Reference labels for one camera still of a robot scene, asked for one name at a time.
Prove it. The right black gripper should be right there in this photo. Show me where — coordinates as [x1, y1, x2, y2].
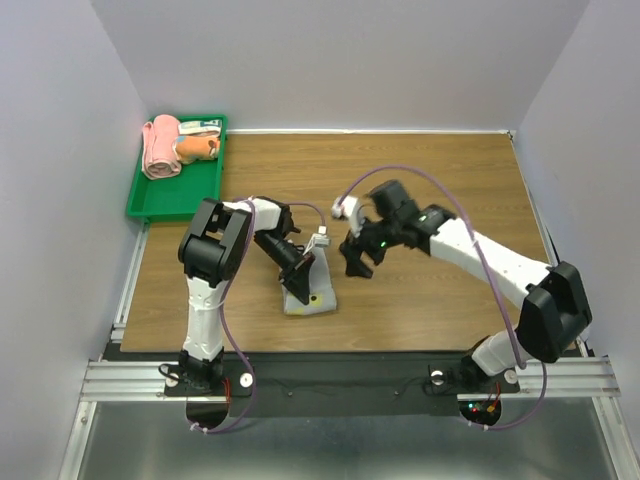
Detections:
[338, 210, 400, 280]

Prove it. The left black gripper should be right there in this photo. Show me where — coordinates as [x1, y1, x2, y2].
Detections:
[254, 230, 316, 305]

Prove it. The yellow green towel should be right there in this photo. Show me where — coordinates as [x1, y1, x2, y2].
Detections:
[282, 247, 337, 316]

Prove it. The orange polka dot towel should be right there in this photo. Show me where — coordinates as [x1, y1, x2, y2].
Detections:
[173, 135, 221, 165]

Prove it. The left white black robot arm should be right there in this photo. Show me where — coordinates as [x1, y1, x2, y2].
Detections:
[178, 197, 315, 394]

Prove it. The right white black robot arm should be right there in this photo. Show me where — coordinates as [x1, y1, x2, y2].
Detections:
[331, 180, 592, 390]

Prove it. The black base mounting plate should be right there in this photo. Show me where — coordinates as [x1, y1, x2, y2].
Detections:
[159, 351, 520, 425]

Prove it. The green plastic tray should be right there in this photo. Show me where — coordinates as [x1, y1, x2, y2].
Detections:
[126, 114, 228, 223]

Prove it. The rolled white blue towel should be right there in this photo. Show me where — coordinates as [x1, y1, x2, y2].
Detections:
[178, 119, 223, 137]

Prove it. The rolled pink towel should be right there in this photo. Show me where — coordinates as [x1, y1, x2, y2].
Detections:
[141, 114, 182, 180]

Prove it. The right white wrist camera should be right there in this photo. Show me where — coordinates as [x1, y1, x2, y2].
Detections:
[331, 195, 365, 238]

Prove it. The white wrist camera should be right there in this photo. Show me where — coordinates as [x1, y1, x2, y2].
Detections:
[304, 225, 331, 253]
[331, 195, 365, 238]

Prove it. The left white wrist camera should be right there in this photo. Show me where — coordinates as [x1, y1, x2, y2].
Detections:
[304, 225, 331, 253]

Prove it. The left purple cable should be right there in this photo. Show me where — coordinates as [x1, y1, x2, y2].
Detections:
[189, 197, 329, 435]

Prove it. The aluminium frame rail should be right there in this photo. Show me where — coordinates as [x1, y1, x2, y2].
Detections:
[80, 357, 621, 402]

